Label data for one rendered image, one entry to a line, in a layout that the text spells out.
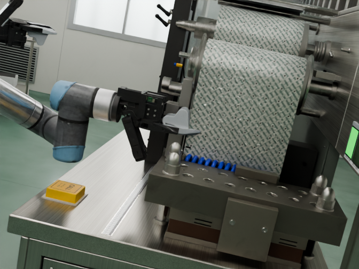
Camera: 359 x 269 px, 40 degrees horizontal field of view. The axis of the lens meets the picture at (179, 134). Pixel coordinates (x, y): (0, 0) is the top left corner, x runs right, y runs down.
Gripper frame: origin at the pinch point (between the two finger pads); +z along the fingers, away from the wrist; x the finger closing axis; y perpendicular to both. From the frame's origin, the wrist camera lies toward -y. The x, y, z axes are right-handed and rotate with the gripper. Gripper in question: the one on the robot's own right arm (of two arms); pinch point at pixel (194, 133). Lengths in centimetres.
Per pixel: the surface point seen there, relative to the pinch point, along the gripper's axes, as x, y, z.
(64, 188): -11.6, -16.6, -25.7
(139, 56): 556, -25, -128
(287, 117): -0.3, 8.4, 20.1
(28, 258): -25.9, -27.3, -26.5
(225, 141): -0.2, -0.3, 7.6
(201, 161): -3.6, -5.4, 3.1
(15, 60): 555, -67, -301
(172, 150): -8.2, -3.2, -3.7
